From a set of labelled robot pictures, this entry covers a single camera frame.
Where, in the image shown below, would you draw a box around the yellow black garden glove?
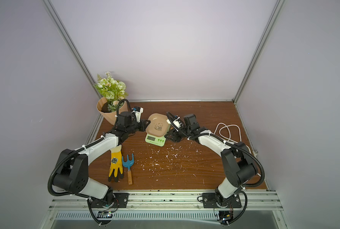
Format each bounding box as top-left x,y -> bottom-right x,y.
108,145 -> 124,182

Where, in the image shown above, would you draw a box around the green white artificial flowers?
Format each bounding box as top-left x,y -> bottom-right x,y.
95,72 -> 128,113

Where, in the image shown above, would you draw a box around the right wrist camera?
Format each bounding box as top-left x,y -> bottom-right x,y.
166,112 -> 185,131

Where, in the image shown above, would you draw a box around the beige flower pot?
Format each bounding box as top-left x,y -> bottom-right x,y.
97,97 -> 130,125

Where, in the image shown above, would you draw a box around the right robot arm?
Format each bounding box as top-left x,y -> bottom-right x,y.
165,112 -> 265,202

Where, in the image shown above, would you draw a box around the aluminium mounting rail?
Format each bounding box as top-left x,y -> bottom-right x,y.
48,189 -> 283,211

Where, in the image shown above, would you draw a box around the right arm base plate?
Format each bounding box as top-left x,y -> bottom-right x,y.
197,192 -> 242,209

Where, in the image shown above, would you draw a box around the beige panda bowl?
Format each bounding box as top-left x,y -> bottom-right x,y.
146,113 -> 170,137

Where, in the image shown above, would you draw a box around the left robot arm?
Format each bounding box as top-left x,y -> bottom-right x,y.
48,111 -> 151,202

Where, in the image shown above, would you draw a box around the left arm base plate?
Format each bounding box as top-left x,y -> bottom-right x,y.
89,192 -> 129,209

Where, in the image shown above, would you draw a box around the blue garden fork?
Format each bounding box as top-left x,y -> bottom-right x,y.
122,154 -> 135,185

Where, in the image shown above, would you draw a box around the white power strip cord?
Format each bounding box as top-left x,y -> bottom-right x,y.
213,122 -> 252,152

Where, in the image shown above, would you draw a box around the green electronic scale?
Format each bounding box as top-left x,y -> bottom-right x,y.
145,134 -> 166,147

